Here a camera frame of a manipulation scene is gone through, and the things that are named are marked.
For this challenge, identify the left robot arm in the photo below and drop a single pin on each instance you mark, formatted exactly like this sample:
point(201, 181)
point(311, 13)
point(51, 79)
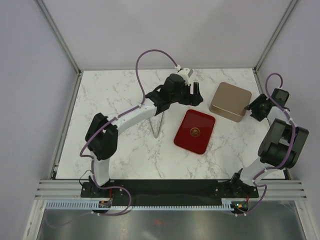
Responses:
point(103, 132)

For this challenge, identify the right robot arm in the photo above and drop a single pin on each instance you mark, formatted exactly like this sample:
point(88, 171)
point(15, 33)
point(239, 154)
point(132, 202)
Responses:
point(281, 146)

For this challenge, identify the gold box lid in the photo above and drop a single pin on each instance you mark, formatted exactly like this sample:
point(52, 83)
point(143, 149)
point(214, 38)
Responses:
point(227, 95)

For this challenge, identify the white cable duct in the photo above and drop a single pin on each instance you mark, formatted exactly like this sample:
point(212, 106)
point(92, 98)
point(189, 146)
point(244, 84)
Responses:
point(97, 205)

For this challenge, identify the red lacquer tray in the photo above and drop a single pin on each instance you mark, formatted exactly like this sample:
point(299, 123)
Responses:
point(195, 131)

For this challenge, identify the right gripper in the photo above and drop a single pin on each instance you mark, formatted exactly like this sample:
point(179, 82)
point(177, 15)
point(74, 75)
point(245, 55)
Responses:
point(253, 106)

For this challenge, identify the steel kitchen tongs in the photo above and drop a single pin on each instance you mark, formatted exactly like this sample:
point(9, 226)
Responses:
point(155, 123)

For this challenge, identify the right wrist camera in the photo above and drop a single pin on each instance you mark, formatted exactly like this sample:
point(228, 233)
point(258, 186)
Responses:
point(280, 96)

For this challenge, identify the right aluminium frame post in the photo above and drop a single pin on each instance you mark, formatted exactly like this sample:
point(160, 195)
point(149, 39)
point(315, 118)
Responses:
point(276, 33)

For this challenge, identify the left aluminium frame post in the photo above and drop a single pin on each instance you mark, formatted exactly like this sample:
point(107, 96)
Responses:
point(57, 34)

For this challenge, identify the aluminium profile rail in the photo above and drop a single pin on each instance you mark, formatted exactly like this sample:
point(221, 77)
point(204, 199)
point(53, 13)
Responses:
point(58, 190)

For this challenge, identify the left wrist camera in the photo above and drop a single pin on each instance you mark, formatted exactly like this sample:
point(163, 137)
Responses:
point(185, 73)

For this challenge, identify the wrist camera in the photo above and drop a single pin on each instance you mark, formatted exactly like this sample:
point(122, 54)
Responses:
point(185, 73)
point(280, 96)

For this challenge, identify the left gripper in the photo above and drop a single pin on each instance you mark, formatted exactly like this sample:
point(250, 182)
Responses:
point(192, 100)

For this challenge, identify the gold chocolate box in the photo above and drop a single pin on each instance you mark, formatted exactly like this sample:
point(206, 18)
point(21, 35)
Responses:
point(233, 112)

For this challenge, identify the aluminium frame post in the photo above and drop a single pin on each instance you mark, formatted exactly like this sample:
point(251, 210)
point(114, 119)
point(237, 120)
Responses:
point(276, 33)
point(57, 34)

